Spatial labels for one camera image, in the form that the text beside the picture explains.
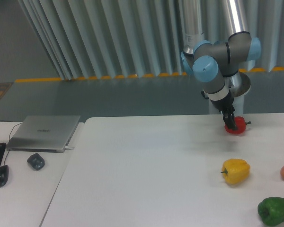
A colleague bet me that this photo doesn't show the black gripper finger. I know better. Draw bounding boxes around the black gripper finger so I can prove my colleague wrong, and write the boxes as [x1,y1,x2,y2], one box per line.
[228,109,237,130]
[223,113,233,129]

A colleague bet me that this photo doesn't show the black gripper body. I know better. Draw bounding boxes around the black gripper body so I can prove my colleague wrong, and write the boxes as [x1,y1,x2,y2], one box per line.
[201,89,235,115]

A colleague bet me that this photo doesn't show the red bell pepper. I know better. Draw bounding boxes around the red bell pepper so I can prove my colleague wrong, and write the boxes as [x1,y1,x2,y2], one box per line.
[224,116,251,135]

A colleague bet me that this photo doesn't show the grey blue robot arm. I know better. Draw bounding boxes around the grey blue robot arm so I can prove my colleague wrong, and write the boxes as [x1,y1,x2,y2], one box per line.
[181,0,262,132]

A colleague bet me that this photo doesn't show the yellow bell pepper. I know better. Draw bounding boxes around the yellow bell pepper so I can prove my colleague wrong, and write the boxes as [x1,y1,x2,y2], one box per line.
[221,158,250,184]

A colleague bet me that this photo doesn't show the green bell pepper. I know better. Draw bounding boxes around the green bell pepper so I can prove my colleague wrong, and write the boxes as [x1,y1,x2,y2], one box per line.
[257,197,284,227]

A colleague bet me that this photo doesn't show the silver closed laptop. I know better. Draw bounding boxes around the silver closed laptop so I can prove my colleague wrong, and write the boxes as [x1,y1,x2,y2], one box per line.
[6,115,80,153]

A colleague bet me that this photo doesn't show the dark grey earbuds case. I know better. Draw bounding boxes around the dark grey earbuds case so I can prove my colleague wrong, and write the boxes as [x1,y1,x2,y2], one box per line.
[27,153,45,171]

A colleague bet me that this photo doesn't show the black computer mouse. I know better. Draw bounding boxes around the black computer mouse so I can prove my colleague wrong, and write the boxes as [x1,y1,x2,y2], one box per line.
[0,165,9,187]

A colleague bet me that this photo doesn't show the black laptop cable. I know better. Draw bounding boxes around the black laptop cable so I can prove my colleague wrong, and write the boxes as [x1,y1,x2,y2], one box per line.
[0,120,23,143]

